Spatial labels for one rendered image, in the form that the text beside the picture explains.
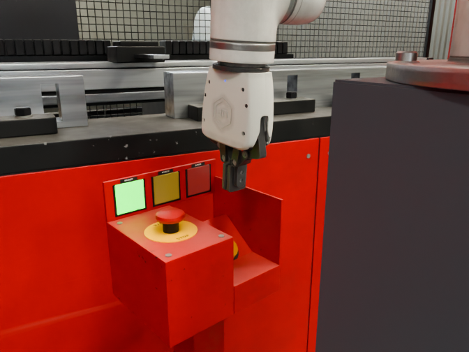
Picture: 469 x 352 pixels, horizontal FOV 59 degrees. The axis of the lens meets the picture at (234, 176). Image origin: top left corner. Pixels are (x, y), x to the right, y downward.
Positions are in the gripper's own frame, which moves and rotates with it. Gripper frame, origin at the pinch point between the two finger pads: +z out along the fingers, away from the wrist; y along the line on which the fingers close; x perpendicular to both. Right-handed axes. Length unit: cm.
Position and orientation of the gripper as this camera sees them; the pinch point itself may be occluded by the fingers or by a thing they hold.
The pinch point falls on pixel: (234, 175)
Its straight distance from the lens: 59.8
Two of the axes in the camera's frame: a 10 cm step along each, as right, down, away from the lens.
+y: 6.6, 3.0, -6.9
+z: -0.6, 9.3, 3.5
